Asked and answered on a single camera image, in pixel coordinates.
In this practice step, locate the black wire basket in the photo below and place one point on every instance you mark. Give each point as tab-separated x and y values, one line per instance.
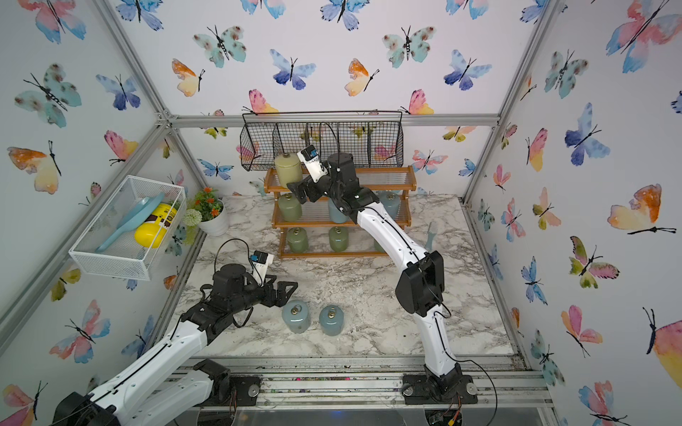
375	138

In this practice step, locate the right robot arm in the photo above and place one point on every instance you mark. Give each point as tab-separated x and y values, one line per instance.
420	288

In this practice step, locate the light blue brush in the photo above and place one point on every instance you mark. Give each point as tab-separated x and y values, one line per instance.
432	232

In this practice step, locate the teal dustpan scoop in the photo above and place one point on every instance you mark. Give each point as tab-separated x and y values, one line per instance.
133	219

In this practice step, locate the yellow tea canister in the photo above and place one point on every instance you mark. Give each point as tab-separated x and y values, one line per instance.
288	169

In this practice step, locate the potted flower plant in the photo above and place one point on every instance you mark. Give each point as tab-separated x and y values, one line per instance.
207	211

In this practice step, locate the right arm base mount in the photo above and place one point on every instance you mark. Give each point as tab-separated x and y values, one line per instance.
428	389

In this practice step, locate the light blue canister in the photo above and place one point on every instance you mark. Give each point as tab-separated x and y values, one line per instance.
296	316

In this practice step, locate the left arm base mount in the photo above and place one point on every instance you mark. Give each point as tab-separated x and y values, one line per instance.
228	389

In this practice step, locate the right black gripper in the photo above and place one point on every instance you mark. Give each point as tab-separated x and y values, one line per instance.
299	188

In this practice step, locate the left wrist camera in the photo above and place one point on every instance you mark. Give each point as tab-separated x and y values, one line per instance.
260	262

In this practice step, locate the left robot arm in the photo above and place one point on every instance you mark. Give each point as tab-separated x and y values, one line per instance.
136	395

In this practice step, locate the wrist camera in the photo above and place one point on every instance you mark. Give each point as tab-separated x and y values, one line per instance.
260	262
310	158

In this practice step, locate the white wire basket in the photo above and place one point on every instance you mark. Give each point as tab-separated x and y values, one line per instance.
125	259

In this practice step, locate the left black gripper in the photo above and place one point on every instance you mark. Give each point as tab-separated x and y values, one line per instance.
281	298

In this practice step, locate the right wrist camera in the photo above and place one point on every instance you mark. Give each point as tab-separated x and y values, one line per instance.
310	158

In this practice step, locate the yellow toy bottle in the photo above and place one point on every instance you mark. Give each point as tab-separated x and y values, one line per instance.
152	231

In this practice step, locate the green canister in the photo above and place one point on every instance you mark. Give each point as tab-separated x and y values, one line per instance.
339	239
290	208
377	246
297	240

